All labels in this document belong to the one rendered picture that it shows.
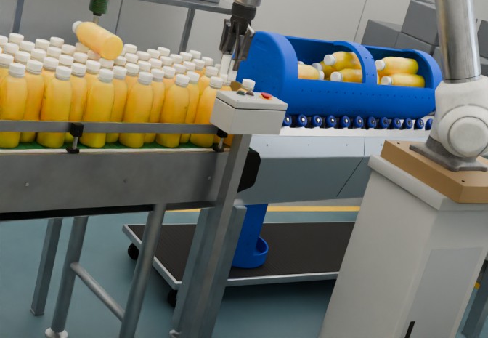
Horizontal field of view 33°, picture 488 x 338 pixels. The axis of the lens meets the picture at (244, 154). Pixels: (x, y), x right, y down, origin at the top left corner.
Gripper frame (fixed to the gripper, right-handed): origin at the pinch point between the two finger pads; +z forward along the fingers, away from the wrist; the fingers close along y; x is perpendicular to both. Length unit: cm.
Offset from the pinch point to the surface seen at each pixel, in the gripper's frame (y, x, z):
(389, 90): -1, -78, 3
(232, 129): -21.4, 11.6, 11.9
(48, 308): 50, 15, 113
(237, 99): -19.6, 10.6, 3.7
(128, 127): -8.2, 37.1, 17.0
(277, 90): 0.0, -22.8, 6.1
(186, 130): -8.2, 16.8, 17.6
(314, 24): 305, -344, 38
